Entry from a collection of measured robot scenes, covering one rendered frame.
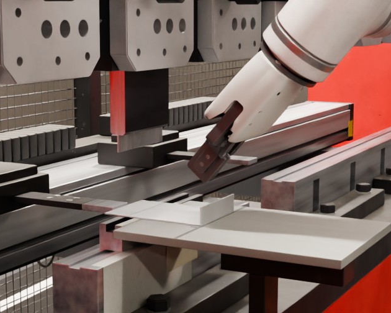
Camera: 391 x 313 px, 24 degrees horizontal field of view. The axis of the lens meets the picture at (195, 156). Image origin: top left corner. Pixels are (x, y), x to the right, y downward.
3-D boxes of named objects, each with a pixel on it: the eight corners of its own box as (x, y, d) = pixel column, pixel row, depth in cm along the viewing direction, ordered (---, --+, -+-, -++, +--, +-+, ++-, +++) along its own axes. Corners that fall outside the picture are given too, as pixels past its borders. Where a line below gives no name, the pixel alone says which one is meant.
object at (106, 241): (121, 251, 102) (121, 226, 102) (99, 248, 103) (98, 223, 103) (202, 217, 120) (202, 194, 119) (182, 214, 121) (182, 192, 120)
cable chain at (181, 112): (124, 137, 173) (123, 116, 173) (98, 135, 176) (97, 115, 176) (223, 114, 212) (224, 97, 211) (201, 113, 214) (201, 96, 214)
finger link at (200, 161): (222, 122, 103) (188, 164, 106) (209, 125, 100) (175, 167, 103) (241, 141, 102) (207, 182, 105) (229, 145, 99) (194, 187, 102)
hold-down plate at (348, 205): (332, 239, 146) (332, 220, 146) (301, 235, 149) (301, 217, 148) (384, 204, 172) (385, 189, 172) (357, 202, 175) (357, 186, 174)
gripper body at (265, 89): (288, 30, 103) (231, 102, 108) (252, 32, 94) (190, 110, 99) (335, 74, 101) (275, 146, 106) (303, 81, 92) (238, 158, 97)
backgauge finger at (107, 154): (236, 177, 140) (237, 145, 139) (97, 164, 152) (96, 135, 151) (267, 165, 151) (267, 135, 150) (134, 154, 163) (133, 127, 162)
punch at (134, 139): (125, 153, 102) (124, 68, 101) (110, 151, 103) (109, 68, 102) (169, 141, 111) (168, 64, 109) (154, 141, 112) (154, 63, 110)
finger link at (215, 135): (258, 82, 98) (254, 104, 103) (206, 126, 96) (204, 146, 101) (266, 89, 97) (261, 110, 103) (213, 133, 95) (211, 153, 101)
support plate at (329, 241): (341, 269, 88) (341, 259, 88) (112, 238, 100) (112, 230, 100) (391, 230, 103) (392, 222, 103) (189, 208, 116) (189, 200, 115)
